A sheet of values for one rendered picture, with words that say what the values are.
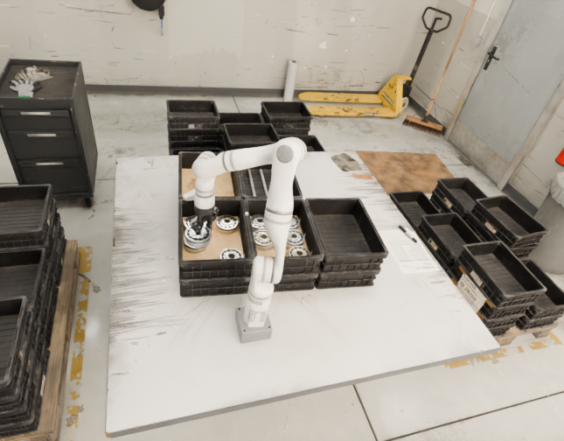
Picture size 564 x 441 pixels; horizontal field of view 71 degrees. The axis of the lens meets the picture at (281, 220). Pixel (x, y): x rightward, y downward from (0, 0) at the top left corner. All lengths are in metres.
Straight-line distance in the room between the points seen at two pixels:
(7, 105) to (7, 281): 1.08
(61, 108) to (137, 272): 1.36
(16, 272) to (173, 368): 1.17
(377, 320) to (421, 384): 0.87
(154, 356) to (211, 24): 3.83
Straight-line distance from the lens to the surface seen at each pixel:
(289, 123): 3.47
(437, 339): 1.91
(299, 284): 1.80
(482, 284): 2.57
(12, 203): 2.72
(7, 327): 2.10
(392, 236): 2.26
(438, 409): 2.60
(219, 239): 1.81
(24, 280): 2.41
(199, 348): 1.62
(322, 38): 5.19
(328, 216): 2.04
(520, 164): 4.56
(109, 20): 4.78
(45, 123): 2.96
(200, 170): 1.37
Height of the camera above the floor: 2.10
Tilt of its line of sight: 41 degrees down
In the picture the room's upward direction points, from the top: 11 degrees clockwise
